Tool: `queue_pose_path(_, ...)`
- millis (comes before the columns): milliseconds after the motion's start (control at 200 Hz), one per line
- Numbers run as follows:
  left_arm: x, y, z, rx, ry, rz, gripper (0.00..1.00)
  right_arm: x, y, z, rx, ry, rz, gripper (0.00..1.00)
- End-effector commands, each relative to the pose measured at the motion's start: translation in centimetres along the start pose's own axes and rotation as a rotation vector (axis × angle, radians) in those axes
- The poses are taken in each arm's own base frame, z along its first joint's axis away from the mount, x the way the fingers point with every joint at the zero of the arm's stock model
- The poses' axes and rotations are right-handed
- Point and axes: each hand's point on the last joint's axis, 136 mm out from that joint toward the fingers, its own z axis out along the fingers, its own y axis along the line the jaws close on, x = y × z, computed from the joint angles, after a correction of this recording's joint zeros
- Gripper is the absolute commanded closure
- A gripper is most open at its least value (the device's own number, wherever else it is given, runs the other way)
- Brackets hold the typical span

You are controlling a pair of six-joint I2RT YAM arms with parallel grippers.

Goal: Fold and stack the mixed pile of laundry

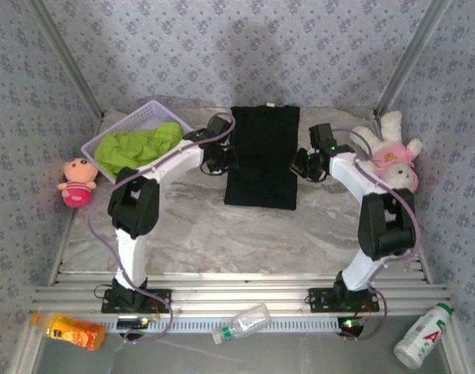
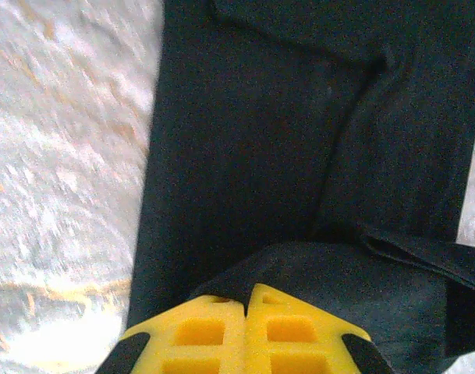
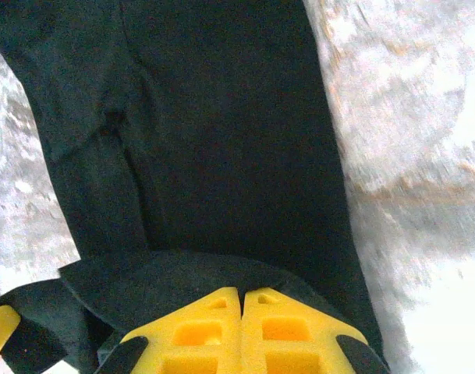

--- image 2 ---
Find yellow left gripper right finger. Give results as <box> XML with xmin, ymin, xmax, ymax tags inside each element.
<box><xmin>244</xmin><ymin>283</ymin><xmax>394</xmax><ymax>374</ymax></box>

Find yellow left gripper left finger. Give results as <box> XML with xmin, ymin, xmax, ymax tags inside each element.
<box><xmin>100</xmin><ymin>295</ymin><xmax>248</xmax><ymax>374</ymax></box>

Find black garment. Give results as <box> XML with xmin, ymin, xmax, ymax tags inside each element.
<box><xmin>126</xmin><ymin>0</ymin><xmax>475</xmax><ymax>374</ymax></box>

